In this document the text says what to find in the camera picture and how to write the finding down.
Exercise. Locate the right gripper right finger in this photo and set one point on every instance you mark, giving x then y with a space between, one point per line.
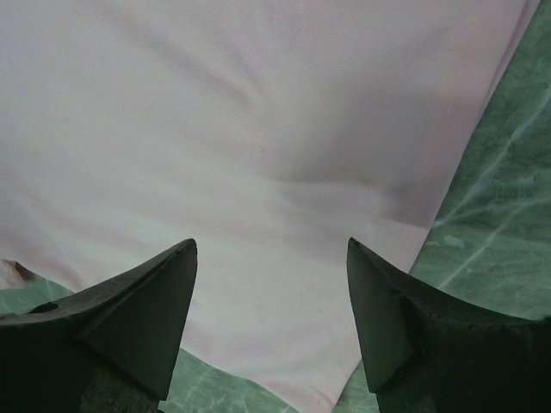
424 350

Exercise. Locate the pink t shirt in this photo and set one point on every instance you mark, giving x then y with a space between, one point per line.
270 132

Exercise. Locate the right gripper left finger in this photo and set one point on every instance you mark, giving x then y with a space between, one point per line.
109 348

